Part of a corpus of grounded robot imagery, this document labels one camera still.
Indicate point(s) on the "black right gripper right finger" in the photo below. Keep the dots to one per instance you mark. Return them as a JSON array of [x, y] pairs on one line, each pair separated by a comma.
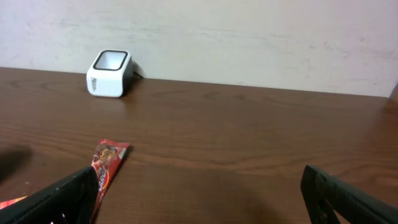
[[326, 196]]

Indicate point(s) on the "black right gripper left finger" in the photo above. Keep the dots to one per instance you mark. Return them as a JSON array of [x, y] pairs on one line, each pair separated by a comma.
[[69, 200]]

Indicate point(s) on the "red chocolate bar wrapper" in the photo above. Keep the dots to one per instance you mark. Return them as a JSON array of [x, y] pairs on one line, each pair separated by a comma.
[[106, 162]]

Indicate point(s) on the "white barcode scanner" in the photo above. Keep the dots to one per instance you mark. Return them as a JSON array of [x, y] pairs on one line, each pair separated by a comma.
[[111, 74]]

